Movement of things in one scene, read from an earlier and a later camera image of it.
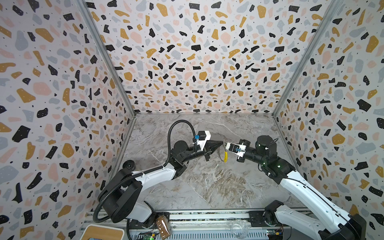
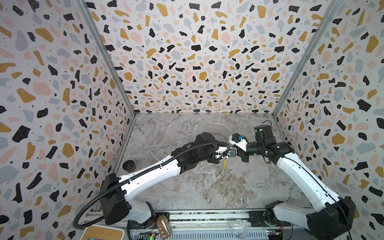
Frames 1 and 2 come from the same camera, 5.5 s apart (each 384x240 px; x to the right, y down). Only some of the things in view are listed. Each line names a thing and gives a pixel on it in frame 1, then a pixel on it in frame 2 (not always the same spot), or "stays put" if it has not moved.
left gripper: (208, 151) -> (215, 160)
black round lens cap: (129, 164) stays put
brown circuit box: (163, 227) stays put
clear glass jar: (239, 229) stays put
